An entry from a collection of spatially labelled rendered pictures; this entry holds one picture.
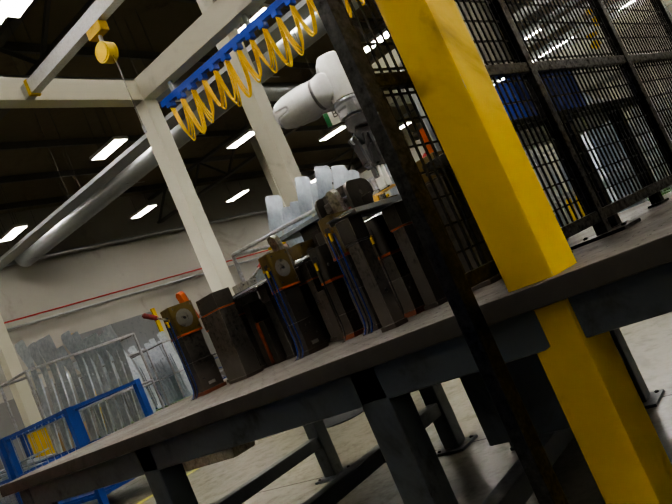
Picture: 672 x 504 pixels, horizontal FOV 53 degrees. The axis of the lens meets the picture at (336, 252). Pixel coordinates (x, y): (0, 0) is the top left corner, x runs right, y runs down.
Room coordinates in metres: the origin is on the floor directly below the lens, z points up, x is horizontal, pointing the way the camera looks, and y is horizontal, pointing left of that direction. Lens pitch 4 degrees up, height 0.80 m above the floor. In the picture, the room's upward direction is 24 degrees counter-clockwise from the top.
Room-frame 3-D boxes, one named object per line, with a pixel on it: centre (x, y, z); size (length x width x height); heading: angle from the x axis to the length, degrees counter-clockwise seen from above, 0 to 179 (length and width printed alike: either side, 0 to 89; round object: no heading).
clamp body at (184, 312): (2.62, 0.67, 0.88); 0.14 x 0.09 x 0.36; 135
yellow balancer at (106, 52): (4.55, 0.91, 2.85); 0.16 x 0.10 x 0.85; 54
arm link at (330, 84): (2.02, -0.21, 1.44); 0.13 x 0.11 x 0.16; 65
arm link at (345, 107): (2.02, -0.22, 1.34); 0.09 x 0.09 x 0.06
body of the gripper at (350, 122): (2.02, -0.22, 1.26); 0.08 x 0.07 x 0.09; 135
